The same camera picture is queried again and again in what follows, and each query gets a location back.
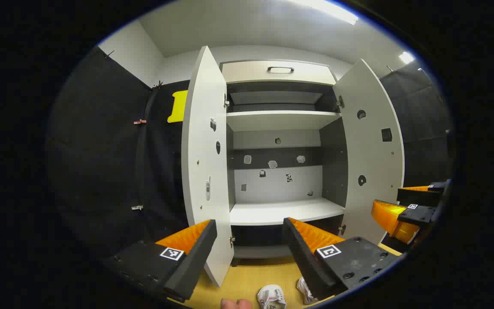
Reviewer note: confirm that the silver spring clip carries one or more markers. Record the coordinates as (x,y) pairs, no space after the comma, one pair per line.
(137,207)

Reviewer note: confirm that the white door with cat sticker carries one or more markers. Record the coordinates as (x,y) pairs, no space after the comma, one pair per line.
(371,154)

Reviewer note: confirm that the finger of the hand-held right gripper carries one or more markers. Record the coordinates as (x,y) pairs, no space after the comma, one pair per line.
(388,219)
(418,196)

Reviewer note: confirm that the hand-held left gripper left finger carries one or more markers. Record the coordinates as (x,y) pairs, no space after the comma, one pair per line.
(195,262)

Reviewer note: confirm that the ceiling light strip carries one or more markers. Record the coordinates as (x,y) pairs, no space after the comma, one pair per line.
(406,57)

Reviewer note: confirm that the red spring clip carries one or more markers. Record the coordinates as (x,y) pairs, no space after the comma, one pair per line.
(140,122)

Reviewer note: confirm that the white door with phone sticker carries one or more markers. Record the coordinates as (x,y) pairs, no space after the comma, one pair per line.
(204,141)

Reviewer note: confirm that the white cabinet drawer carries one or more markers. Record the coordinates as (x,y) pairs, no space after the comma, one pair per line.
(247,72)

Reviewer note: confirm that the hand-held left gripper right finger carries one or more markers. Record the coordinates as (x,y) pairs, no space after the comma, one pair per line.
(302,262)

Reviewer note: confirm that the black spring clip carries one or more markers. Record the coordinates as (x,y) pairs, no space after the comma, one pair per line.
(158,84)
(109,54)

